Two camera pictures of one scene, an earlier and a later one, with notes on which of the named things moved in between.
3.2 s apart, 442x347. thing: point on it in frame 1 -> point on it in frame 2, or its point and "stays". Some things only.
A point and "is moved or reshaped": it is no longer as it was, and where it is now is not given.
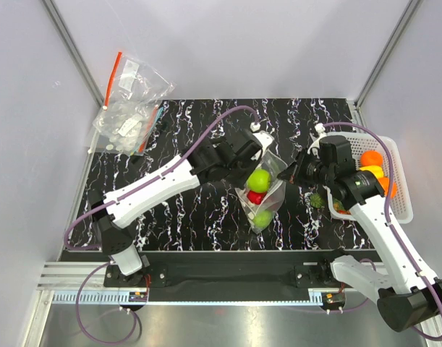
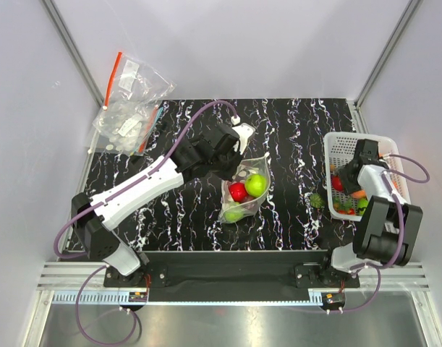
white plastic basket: (401, 205) stays
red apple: (256, 197) -> (238, 191)
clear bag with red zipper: (133, 82) stays
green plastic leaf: (316, 201) stays
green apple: (259, 181) is moved or reshaped
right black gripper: (302, 157) -> (349, 187)
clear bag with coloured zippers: (123, 127) stays
